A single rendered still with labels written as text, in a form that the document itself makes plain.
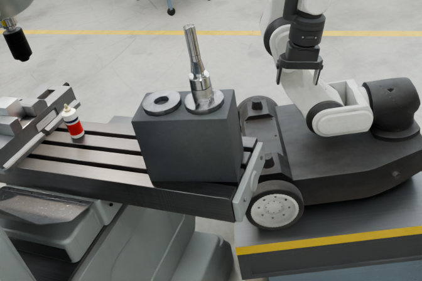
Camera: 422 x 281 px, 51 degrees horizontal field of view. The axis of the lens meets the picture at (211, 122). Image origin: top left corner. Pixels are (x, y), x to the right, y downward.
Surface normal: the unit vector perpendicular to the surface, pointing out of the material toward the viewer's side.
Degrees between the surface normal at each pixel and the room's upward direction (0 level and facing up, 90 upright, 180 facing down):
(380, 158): 0
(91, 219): 90
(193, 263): 0
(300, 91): 90
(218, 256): 68
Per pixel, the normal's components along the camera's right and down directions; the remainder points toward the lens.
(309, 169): -0.16, -0.80
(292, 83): 0.08, 0.86
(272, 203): 0.02, 0.58
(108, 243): 0.93, 0.08
